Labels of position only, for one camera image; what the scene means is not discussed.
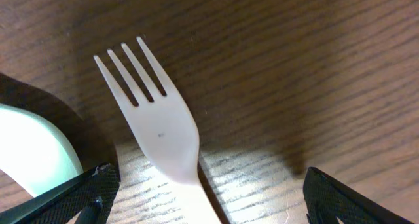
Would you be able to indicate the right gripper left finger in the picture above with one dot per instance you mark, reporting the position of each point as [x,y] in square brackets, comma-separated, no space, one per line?
[89,197]

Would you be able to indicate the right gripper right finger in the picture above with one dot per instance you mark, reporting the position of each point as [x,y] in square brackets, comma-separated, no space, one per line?
[330,201]

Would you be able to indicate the mint green plastic spoon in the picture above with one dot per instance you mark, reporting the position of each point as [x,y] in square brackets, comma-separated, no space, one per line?
[34,152]

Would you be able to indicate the pale pink plastic fork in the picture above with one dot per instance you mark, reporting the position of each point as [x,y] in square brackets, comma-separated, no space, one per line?
[164,129]

